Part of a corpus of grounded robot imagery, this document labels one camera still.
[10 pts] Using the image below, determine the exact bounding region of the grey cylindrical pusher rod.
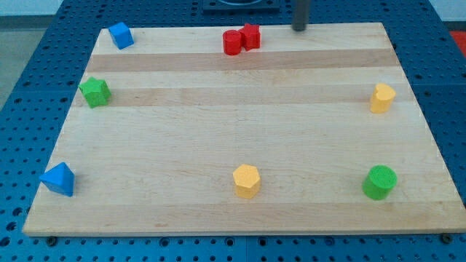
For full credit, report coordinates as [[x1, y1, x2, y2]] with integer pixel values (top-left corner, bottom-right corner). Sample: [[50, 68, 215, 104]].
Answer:
[[291, 0, 311, 31]]

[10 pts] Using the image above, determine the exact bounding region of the wooden board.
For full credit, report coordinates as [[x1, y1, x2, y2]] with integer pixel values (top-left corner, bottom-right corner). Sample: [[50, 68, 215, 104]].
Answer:
[[23, 23, 465, 237]]

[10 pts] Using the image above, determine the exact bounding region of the red star block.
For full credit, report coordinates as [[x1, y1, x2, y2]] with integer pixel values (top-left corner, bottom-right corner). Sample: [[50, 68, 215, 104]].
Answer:
[[239, 23, 261, 51]]

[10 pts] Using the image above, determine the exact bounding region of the red cylinder block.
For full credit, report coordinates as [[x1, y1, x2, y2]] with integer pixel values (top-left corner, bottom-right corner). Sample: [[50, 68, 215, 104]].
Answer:
[[222, 30, 242, 55]]

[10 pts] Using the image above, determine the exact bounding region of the yellow heart block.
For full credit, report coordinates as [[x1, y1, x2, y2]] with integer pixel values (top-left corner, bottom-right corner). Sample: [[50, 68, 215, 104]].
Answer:
[[370, 83, 396, 114]]

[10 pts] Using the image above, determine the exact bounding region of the yellow hexagon block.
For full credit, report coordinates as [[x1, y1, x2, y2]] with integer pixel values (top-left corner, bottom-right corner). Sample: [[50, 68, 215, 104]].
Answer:
[[232, 164, 261, 199]]

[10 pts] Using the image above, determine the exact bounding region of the blue cube block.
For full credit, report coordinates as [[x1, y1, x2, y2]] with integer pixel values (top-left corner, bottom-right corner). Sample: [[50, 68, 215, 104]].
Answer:
[[108, 22, 134, 49]]

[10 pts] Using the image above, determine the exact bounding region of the green cylinder block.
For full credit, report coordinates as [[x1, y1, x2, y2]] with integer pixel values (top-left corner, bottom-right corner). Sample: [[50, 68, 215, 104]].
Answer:
[[362, 164, 398, 200]]

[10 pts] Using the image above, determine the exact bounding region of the green star block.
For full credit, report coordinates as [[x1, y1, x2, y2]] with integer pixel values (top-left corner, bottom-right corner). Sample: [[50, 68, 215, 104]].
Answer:
[[79, 77, 111, 108]]

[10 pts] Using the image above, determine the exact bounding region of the blue triangle block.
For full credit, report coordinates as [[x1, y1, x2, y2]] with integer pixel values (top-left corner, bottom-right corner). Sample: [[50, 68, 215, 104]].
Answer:
[[39, 162, 75, 197]]

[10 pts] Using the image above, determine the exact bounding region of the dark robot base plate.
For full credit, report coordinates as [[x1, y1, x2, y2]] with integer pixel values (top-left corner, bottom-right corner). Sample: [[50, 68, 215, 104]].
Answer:
[[202, 0, 281, 13]]

